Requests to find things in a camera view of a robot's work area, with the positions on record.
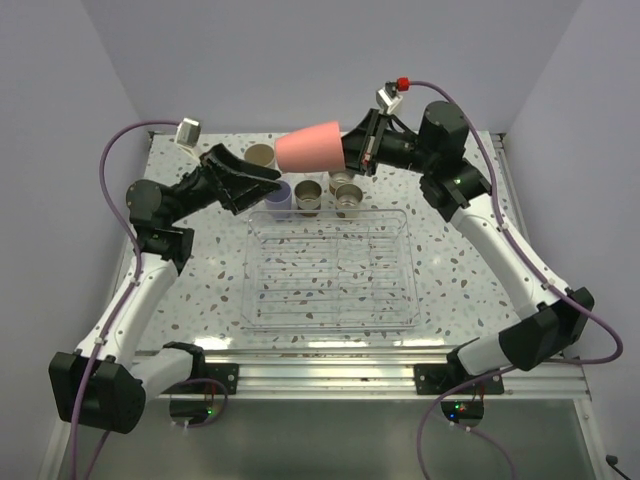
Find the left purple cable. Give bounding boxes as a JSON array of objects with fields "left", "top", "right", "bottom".
[{"left": 64, "top": 118, "right": 182, "bottom": 480}]

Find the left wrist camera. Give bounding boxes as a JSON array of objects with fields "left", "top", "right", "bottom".
[{"left": 174, "top": 117, "right": 201, "bottom": 158}]

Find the purple cup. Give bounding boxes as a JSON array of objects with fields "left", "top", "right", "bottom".
[{"left": 264, "top": 180, "right": 292, "bottom": 220}]

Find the left controller board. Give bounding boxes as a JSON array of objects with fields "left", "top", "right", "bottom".
[{"left": 169, "top": 400, "right": 227, "bottom": 428}]

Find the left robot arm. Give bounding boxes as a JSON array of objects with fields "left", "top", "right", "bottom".
[{"left": 49, "top": 144, "right": 281, "bottom": 434}]

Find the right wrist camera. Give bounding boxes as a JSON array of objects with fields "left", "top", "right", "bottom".
[{"left": 376, "top": 77, "right": 410, "bottom": 115}]

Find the clear dish rack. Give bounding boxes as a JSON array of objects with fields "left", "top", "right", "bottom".
[{"left": 242, "top": 209, "right": 420, "bottom": 334}]

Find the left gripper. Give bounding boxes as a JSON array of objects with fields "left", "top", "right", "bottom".
[{"left": 168, "top": 143, "right": 281, "bottom": 225}]

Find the purple cable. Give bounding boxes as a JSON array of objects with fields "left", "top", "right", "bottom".
[
  {"left": 408, "top": 79, "right": 624, "bottom": 480},
  {"left": 64, "top": 118, "right": 182, "bottom": 480}
]

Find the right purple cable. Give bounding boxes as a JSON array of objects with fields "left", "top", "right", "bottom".
[{"left": 408, "top": 79, "right": 624, "bottom": 480}]

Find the steel cup back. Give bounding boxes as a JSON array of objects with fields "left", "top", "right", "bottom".
[{"left": 328, "top": 171, "right": 354, "bottom": 195}]

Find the steel cup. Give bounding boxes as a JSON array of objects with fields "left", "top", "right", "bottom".
[
  {"left": 294, "top": 179, "right": 323, "bottom": 217},
  {"left": 328, "top": 171, "right": 354, "bottom": 195},
  {"left": 335, "top": 183, "right": 363, "bottom": 218}
]

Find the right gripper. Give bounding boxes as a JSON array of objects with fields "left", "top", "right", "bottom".
[{"left": 317, "top": 108, "right": 437, "bottom": 177}]

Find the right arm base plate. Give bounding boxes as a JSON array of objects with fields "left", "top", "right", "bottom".
[{"left": 412, "top": 362, "right": 504, "bottom": 397}]

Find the tall beige cup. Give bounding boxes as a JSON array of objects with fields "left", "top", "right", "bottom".
[{"left": 244, "top": 144, "right": 277, "bottom": 169}]

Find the right controller board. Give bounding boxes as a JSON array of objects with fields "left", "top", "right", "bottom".
[{"left": 440, "top": 400, "right": 485, "bottom": 428}]

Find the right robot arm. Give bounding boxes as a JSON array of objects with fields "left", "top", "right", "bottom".
[{"left": 340, "top": 101, "right": 594, "bottom": 393}]

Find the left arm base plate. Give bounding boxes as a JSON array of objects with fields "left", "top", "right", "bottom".
[{"left": 157, "top": 363, "right": 240, "bottom": 396}]

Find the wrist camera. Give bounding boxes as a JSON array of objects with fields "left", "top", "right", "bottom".
[
  {"left": 174, "top": 117, "right": 201, "bottom": 158},
  {"left": 376, "top": 77, "right": 410, "bottom": 115}
]

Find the pink cup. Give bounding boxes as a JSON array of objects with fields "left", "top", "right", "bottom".
[{"left": 274, "top": 121, "right": 346, "bottom": 173}]

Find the aluminium frame rail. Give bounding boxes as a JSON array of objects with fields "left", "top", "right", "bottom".
[{"left": 206, "top": 349, "right": 590, "bottom": 400}]

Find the controller board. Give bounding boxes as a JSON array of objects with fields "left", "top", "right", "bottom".
[
  {"left": 169, "top": 400, "right": 227, "bottom": 428},
  {"left": 440, "top": 400, "right": 485, "bottom": 428}
]

